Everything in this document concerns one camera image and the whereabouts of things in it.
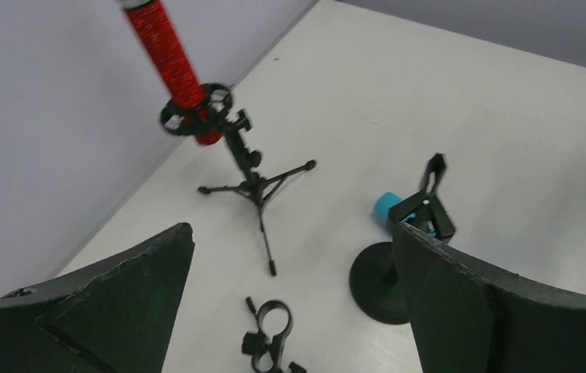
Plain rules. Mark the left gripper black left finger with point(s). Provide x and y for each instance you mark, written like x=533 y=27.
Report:
x=114 y=315

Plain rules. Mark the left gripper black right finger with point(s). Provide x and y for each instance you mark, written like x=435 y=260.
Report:
x=468 y=315

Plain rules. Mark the black shock-mount tripod stand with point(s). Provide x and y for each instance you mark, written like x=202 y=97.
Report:
x=241 y=159

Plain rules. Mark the black round-base mic stand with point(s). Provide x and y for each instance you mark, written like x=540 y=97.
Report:
x=373 y=278

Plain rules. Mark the red glitter microphone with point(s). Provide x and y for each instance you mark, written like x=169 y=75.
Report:
x=152 y=25

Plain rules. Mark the teal microphone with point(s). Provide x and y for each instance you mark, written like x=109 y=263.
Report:
x=390 y=209

